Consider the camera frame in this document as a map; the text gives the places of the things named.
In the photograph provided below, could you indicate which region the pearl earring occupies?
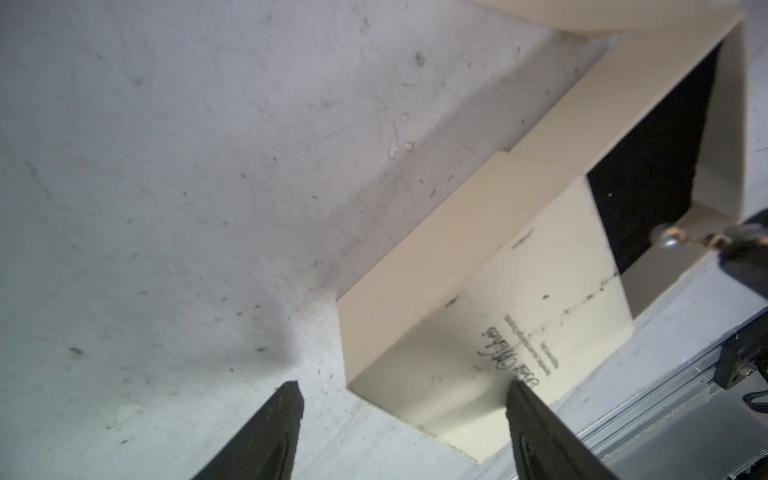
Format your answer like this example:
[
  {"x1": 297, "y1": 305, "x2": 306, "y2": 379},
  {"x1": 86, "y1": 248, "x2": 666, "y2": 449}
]
[{"x1": 650, "y1": 224, "x2": 730, "y2": 251}]

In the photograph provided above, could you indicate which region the cream jewelry box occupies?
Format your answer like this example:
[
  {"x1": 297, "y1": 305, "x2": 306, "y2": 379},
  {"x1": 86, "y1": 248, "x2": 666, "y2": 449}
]
[
  {"x1": 337, "y1": 7, "x2": 746, "y2": 462},
  {"x1": 479, "y1": 0, "x2": 738, "y2": 38}
]

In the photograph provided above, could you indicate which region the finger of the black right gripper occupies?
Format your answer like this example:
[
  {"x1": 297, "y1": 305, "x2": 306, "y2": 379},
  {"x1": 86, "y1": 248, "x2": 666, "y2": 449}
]
[{"x1": 718, "y1": 209, "x2": 767, "y2": 299}]

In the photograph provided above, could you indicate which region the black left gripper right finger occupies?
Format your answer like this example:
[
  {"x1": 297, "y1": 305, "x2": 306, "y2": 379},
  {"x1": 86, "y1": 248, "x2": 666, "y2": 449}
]
[{"x1": 506, "y1": 380, "x2": 616, "y2": 480}]

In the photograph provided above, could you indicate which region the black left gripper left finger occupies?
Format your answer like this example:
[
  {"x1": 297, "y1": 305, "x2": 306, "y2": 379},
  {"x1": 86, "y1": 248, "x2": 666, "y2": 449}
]
[{"x1": 194, "y1": 381, "x2": 304, "y2": 480}]

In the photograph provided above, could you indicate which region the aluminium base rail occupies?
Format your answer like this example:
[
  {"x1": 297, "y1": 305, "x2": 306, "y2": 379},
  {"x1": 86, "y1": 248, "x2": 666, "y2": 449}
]
[{"x1": 579, "y1": 311, "x2": 767, "y2": 479}]

